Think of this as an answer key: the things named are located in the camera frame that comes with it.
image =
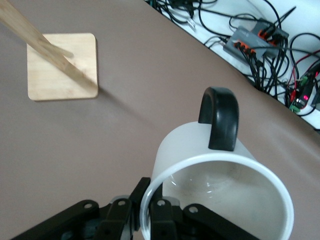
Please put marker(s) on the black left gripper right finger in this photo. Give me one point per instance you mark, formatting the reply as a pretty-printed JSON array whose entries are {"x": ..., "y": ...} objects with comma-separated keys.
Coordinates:
[{"x": 200, "y": 222}]

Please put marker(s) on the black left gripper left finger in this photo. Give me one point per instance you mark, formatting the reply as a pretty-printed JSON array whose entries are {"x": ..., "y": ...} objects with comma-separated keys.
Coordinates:
[{"x": 75, "y": 220}]

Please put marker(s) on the wooden cup hanging rack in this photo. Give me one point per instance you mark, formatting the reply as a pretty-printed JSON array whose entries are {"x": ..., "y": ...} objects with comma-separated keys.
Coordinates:
[{"x": 50, "y": 75}]

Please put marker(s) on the green circuit board red LED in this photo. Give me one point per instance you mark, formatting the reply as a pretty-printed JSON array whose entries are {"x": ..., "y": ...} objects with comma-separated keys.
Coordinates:
[{"x": 303, "y": 95}]

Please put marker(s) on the light grey hub orange ports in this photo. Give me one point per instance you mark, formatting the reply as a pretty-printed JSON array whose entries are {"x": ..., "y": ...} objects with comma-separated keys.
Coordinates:
[{"x": 242, "y": 41}]

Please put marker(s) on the clear plastic connector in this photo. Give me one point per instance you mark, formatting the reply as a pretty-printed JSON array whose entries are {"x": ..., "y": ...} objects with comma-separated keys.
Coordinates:
[{"x": 191, "y": 25}]

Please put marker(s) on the dark grey hub orange ports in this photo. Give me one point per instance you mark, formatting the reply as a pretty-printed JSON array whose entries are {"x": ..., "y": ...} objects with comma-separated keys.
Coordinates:
[{"x": 272, "y": 31}]

